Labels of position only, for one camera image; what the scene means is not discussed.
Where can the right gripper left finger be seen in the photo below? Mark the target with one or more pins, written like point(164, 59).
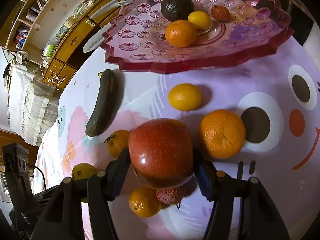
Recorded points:
point(104, 187)

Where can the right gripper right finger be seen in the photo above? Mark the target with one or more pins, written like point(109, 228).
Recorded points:
point(211, 186)

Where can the yellow pear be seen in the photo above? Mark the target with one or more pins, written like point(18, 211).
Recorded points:
point(83, 171)

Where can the mandarin with stem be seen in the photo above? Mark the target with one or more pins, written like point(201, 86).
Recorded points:
point(116, 142)

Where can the large wrinkled orange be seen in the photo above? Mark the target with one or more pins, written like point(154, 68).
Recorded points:
point(221, 134)

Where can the red apple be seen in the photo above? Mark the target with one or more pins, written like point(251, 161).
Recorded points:
point(161, 153)

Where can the small yellow orange back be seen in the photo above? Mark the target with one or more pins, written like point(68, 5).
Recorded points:
point(185, 97)

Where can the small yellow orange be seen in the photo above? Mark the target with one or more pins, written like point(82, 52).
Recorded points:
point(200, 19)
point(185, 97)

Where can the blackened banana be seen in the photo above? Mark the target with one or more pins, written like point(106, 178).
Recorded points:
point(105, 104)

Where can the small yellow orange front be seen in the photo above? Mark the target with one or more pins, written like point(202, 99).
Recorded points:
point(200, 19)

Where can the wrinkled red fruit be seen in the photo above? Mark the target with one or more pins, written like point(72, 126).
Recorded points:
point(220, 13)

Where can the dark avocado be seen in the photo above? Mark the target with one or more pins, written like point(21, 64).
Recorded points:
point(174, 10)

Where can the red lychee centre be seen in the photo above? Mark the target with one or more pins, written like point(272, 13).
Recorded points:
point(172, 196)

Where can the cartoon printed tablecloth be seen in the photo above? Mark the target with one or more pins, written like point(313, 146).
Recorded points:
point(276, 96)

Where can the lace covered piano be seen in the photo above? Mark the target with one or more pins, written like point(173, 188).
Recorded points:
point(32, 104)

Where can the wooden desk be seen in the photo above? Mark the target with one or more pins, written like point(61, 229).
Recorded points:
point(68, 55)

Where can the grey office chair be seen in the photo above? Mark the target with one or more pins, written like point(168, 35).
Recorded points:
point(97, 39)

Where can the pink glass fruit bowl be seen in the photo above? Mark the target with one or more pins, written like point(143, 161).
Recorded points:
point(136, 42)

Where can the wooden bookshelf hutch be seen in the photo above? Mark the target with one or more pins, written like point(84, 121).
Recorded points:
point(34, 24)

